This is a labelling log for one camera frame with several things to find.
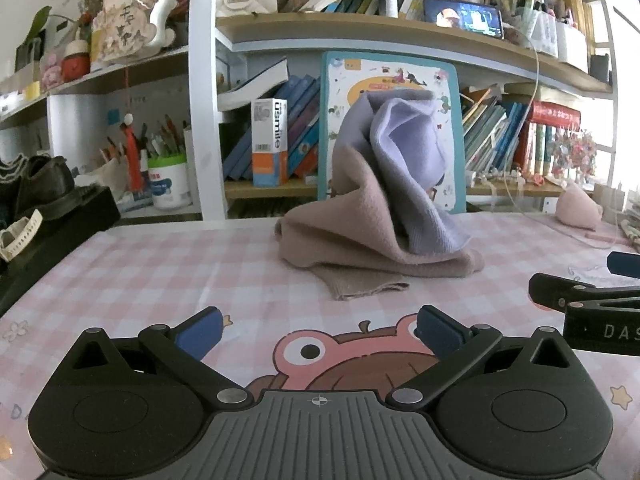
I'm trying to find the pink plush toy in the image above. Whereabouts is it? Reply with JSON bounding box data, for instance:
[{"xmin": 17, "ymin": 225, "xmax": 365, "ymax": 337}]
[{"xmin": 556, "ymin": 180, "xmax": 601, "ymax": 228}]

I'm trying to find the black box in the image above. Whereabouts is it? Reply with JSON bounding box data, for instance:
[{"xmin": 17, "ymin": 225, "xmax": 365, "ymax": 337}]
[{"xmin": 0, "ymin": 185, "xmax": 121, "ymax": 316}]

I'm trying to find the thick paperback book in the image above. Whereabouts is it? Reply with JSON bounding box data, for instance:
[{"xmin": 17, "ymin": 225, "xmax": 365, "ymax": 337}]
[{"xmin": 217, "ymin": 57, "xmax": 291, "ymax": 111}]

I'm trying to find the bunch of pens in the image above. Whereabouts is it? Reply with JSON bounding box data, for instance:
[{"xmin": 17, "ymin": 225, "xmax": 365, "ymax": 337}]
[{"xmin": 100, "ymin": 115, "xmax": 188, "ymax": 161}]

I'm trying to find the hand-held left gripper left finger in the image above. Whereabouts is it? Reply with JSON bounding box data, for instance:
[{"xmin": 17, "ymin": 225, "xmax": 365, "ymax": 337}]
[{"xmin": 65, "ymin": 306, "xmax": 253, "ymax": 408}]

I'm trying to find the phone showing video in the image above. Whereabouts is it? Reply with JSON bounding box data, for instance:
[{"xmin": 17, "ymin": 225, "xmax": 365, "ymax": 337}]
[{"xmin": 422, "ymin": 0, "xmax": 503, "ymax": 40}]

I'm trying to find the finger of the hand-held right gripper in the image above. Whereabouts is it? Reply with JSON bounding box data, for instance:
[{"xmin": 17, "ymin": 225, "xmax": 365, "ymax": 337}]
[
  {"xmin": 528, "ymin": 272, "xmax": 640, "ymax": 313},
  {"xmin": 607, "ymin": 251, "xmax": 640, "ymax": 278}
]

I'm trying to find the dark grey cup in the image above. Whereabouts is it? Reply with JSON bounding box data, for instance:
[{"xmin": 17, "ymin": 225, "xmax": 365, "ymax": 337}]
[{"xmin": 590, "ymin": 54, "xmax": 612, "ymax": 85}]

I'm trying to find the red tassel ornament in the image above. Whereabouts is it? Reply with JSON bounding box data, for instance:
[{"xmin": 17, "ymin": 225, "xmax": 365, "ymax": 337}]
[{"xmin": 121, "ymin": 115, "xmax": 146, "ymax": 193}]

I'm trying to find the thick red dictionary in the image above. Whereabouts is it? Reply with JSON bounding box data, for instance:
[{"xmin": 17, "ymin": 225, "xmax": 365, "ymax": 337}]
[{"xmin": 530, "ymin": 101, "xmax": 582, "ymax": 128}]

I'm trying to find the white cable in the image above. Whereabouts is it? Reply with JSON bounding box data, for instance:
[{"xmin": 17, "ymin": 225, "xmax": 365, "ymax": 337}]
[{"xmin": 502, "ymin": 30, "xmax": 640, "ymax": 248}]

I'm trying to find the teal children's picture book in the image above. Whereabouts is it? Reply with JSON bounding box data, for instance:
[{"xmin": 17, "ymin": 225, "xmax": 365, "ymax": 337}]
[{"xmin": 317, "ymin": 51, "xmax": 467, "ymax": 215}]

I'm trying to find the white jar with green lid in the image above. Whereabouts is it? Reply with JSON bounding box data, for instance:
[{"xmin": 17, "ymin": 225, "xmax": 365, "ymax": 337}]
[{"xmin": 147, "ymin": 155, "xmax": 193, "ymax": 211}]

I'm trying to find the row of thin picture books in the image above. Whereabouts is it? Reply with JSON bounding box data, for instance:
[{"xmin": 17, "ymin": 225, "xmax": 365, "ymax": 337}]
[{"xmin": 460, "ymin": 87, "xmax": 531, "ymax": 173}]

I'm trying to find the row of blue books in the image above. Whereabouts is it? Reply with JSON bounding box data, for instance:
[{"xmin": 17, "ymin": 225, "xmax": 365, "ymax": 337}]
[{"xmin": 222, "ymin": 74, "xmax": 321, "ymax": 183}]

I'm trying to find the white and orange toothpaste box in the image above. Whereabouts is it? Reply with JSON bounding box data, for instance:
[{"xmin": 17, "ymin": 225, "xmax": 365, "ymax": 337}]
[{"xmin": 251, "ymin": 98, "xmax": 289, "ymax": 188}]

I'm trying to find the green leafy plant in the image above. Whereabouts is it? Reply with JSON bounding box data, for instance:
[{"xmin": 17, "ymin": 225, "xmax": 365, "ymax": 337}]
[{"xmin": 25, "ymin": 5, "xmax": 53, "ymax": 41}]

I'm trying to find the white storage box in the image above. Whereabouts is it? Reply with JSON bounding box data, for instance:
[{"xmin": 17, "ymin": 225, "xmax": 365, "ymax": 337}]
[{"xmin": 555, "ymin": 22, "xmax": 590, "ymax": 73}]

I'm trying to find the white rabbit ornament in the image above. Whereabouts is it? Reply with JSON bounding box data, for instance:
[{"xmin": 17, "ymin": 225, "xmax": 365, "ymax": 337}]
[{"xmin": 90, "ymin": 0, "xmax": 178, "ymax": 63}]

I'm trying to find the red round figurine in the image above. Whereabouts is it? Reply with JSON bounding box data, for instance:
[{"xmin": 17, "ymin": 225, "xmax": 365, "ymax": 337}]
[{"xmin": 62, "ymin": 40, "xmax": 91, "ymax": 81}]

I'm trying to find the pink and purple sweater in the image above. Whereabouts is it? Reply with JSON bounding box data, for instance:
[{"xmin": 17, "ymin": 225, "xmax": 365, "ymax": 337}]
[{"xmin": 274, "ymin": 89, "xmax": 485, "ymax": 302}]

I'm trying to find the white wristwatch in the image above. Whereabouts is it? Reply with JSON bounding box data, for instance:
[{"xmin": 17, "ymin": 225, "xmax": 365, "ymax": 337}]
[{"xmin": 0, "ymin": 208, "xmax": 44, "ymax": 262}]

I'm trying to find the white wooden bookshelf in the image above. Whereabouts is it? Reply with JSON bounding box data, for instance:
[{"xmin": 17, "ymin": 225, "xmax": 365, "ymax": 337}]
[{"xmin": 0, "ymin": 0, "xmax": 621, "ymax": 221}]

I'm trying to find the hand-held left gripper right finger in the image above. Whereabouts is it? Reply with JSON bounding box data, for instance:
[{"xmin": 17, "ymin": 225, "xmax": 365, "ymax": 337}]
[{"xmin": 385, "ymin": 305, "xmax": 578, "ymax": 411}]

